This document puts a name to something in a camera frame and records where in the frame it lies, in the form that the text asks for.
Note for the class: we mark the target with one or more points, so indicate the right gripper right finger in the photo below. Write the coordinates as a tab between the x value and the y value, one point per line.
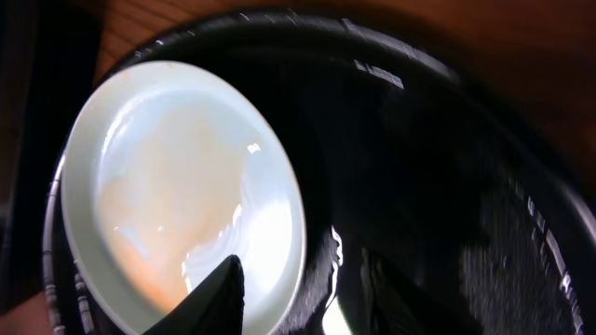
395	305

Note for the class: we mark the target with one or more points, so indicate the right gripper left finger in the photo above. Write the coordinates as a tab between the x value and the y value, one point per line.
214	307

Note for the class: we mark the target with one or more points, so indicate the light blue plate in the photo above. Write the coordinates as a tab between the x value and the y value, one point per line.
167	171

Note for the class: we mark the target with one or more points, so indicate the round black tray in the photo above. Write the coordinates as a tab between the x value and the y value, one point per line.
397	153

